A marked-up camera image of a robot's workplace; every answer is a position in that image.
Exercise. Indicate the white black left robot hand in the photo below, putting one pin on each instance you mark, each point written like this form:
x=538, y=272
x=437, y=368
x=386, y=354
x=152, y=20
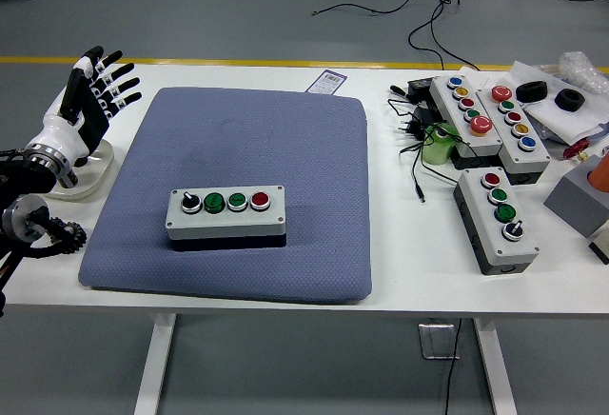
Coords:
x=85, y=115

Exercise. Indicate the grey four-button control box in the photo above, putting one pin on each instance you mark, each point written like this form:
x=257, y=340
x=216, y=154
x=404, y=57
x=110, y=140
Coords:
x=480, y=224
x=223, y=222

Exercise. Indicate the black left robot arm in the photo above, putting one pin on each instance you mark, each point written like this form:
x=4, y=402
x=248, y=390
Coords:
x=24, y=177

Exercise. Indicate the grey five-button box, blue end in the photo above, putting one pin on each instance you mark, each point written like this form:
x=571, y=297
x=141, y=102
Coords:
x=447, y=101

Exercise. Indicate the grey five-button box, mushroom end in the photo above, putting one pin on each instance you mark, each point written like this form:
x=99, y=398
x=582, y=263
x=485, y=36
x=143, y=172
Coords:
x=505, y=143

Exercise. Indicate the white shallow dish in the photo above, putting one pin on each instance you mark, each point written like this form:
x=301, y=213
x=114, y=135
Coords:
x=97, y=172

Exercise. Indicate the blue-grey padded mat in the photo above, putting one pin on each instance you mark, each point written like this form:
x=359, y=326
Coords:
x=285, y=148

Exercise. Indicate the purple white label card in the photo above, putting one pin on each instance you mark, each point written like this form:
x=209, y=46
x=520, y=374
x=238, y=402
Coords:
x=326, y=82

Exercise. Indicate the white table leg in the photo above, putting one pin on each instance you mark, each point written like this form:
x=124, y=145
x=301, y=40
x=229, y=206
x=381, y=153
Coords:
x=497, y=372
x=154, y=367

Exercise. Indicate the black marker pen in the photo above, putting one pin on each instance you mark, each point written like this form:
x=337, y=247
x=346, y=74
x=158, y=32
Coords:
x=398, y=90

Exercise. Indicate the black plug adapter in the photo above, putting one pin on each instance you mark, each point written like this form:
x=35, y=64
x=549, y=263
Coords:
x=418, y=122

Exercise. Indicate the black power brick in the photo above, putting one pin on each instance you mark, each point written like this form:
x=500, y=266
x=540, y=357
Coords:
x=421, y=87

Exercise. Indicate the metal floor plate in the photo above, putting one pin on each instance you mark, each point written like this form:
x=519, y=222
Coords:
x=430, y=341

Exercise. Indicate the white paper sheets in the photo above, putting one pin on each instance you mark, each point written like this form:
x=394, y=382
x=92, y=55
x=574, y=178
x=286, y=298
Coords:
x=552, y=117

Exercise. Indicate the small red part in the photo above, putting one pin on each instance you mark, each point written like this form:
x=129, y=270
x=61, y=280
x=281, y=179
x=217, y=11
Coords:
x=575, y=150

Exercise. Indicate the grey block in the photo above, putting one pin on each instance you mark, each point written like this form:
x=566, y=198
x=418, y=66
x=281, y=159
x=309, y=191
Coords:
x=571, y=205

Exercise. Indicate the clear plastic bag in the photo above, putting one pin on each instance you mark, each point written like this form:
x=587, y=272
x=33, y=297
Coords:
x=580, y=70

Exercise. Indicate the orange cylinder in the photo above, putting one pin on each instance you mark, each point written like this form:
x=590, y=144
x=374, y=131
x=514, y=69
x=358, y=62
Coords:
x=600, y=174

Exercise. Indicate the white black small box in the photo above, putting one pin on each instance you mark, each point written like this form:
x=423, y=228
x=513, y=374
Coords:
x=602, y=246

